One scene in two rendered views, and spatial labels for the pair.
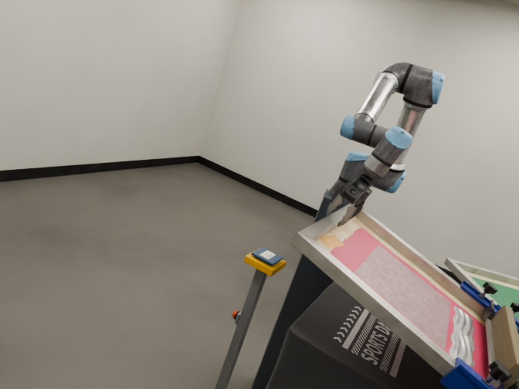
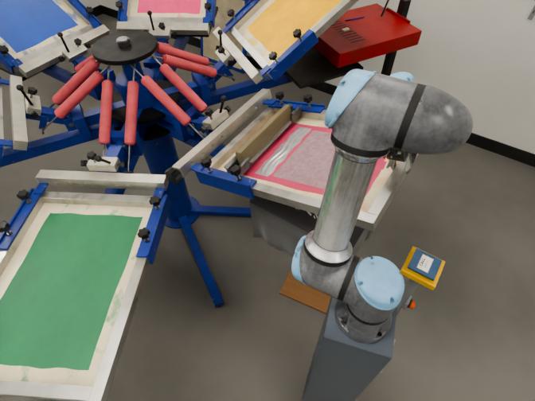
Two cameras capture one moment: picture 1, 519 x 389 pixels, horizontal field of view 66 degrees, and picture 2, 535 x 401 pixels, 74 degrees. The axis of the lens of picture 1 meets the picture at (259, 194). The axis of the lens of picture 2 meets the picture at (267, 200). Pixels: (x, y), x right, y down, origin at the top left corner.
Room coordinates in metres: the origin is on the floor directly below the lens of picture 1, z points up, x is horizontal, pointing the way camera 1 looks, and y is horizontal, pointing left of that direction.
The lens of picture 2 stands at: (2.23, -0.56, 2.17)
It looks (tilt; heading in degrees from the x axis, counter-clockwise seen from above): 51 degrees down; 191
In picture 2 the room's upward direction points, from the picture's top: 1 degrees counter-clockwise
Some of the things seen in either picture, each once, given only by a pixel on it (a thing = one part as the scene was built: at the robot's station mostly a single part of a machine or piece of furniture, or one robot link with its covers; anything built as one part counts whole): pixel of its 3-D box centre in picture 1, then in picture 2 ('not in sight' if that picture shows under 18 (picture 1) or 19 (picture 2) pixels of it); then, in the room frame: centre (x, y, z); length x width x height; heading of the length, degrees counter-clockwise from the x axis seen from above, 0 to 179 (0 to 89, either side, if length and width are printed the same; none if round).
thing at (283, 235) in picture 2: not in sight; (297, 241); (1.32, -0.60, 0.77); 0.46 x 0.09 x 0.36; 66
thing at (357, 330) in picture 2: (347, 189); (365, 308); (1.81, -0.38, 1.25); 0.15 x 0.15 x 0.10
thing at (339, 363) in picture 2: (301, 306); (333, 371); (1.81, -0.38, 0.60); 0.18 x 0.18 x 1.20; 82
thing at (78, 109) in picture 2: not in sight; (143, 103); (0.71, -1.54, 0.99); 0.82 x 0.79 x 0.12; 66
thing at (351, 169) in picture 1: (358, 166); (372, 287); (1.81, -0.39, 1.37); 0.13 x 0.12 x 0.14; 72
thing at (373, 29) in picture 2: not in sight; (358, 33); (-0.14, -0.40, 1.06); 0.61 x 0.46 x 0.12; 126
